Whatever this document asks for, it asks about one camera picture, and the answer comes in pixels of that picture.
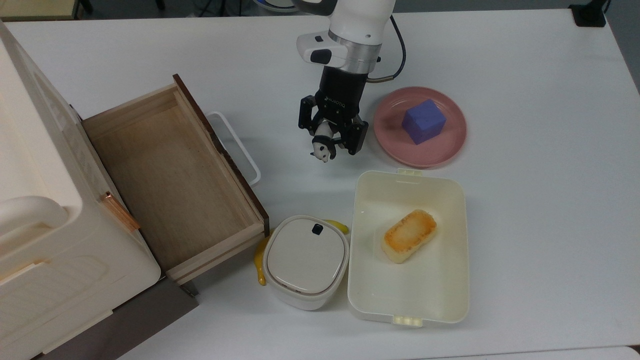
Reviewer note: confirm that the white square lidded container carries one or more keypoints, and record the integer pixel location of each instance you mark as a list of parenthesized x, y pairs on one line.
[(306, 262)]

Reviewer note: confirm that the copper cabinet latch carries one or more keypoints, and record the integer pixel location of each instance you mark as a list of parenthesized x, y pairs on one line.
[(120, 211)]

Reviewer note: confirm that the black table clamp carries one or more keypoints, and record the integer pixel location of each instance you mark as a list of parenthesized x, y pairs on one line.
[(589, 14)]

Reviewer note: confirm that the cream rectangular plastic container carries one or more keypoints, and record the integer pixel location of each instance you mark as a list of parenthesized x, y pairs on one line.
[(430, 290)]

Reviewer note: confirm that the light wooden side table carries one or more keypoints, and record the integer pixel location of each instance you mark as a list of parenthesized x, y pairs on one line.
[(37, 7)]

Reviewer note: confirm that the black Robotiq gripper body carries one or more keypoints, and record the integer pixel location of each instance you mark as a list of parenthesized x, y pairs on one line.
[(342, 97)]

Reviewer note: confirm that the cream plastic storage cabinet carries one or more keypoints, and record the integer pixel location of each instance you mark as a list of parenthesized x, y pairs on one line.
[(45, 210)]

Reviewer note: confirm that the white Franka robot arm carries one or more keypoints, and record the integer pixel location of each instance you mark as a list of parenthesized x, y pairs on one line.
[(355, 30)]

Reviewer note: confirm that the wooden drawer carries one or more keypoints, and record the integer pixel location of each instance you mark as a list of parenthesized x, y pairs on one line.
[(175, 185)]

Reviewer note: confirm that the small panda toy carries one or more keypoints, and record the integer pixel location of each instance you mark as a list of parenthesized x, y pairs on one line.
[(323, 145)]

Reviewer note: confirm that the pink plate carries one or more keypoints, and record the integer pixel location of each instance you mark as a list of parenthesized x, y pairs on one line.
[(395, 140)]

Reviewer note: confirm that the brown base board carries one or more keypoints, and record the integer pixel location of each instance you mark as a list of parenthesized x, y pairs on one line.
[(135, 320)]

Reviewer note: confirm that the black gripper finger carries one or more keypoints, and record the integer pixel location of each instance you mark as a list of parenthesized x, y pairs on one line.
[(309, 117), (356, 137)]

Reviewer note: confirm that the yellow banana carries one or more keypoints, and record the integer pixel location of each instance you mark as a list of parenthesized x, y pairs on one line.
[(259, 262)]

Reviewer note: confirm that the purple cube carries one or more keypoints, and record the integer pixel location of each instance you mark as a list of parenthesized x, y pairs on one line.
[(423, 121)]

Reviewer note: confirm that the toasted bread toy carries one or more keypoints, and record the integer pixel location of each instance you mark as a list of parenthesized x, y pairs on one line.
[(409, 235)]

